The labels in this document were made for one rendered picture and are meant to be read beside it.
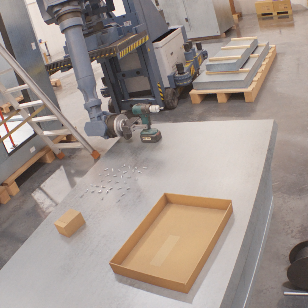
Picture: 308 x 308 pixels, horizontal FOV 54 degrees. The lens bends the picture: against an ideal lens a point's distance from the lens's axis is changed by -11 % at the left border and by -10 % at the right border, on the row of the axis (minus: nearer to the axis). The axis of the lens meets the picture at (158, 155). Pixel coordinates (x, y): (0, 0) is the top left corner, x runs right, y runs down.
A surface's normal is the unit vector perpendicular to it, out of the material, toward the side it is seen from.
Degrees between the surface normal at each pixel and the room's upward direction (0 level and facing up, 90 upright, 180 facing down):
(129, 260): 0
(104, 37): 90
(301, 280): 90
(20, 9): 90
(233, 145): 0
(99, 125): 73
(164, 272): 0
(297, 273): 90
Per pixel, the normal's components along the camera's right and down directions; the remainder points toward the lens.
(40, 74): 0.86, 0.03
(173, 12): -0.44, 0.53
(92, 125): -0.49, 0.26
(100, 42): 0.44, 0.33
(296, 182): -0.25, -0.85
